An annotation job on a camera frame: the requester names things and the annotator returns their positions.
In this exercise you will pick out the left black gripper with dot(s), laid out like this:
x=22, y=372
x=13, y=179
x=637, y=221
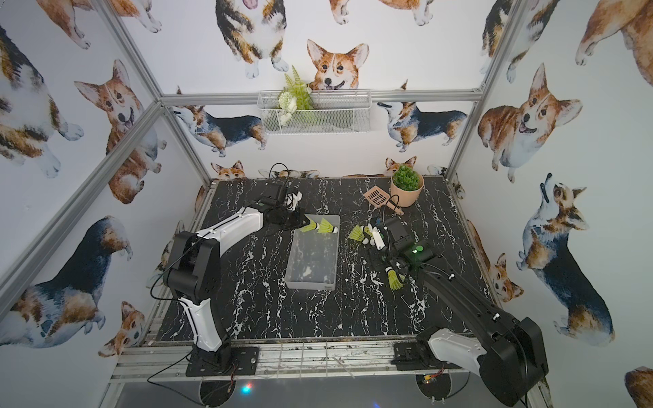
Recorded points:
x=298, y=219

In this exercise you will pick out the green shuttlecock five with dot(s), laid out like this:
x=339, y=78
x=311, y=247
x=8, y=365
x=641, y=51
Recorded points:
x=396, y=280

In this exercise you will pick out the green shuttlecock two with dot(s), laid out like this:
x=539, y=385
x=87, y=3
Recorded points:
x=312, y=226

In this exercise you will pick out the green shuttlecock one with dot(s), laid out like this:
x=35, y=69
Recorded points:
x=326, y=227

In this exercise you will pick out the green shuttlecock three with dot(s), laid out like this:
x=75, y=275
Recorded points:
x=358, y=235

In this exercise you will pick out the clear plastic storage box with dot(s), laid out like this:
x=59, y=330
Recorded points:
x=313, y=258

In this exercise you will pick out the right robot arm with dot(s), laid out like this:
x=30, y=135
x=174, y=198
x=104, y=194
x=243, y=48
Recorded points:
x=507, y=354

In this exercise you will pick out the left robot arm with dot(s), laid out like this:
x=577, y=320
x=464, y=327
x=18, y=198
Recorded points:
x=194, y=270

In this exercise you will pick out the pink slotted scoop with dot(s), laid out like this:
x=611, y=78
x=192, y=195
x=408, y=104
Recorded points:
x=380, y=198

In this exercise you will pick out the pink pot with succulent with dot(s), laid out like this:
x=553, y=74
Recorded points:
x=406, y=186

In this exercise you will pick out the green fern plant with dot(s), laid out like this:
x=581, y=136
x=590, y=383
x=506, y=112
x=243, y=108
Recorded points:
x=296, y=96

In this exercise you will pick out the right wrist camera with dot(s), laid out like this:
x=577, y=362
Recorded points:
x=395, y=233

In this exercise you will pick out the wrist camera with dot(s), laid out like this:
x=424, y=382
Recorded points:
x=279, y=195
x=395, y=233

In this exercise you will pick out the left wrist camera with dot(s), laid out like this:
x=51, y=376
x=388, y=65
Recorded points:
x=279, y=195

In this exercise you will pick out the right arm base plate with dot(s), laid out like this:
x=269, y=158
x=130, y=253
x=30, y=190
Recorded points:
x=414, y=356

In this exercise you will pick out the white wire wall basket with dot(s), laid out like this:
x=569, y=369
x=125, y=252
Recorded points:
x=335, y=112

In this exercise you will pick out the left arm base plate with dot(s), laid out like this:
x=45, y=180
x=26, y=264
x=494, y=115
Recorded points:
x=242, y=361

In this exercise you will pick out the aluminium front rail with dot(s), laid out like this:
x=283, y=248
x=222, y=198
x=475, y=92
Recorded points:
x=274, y=361

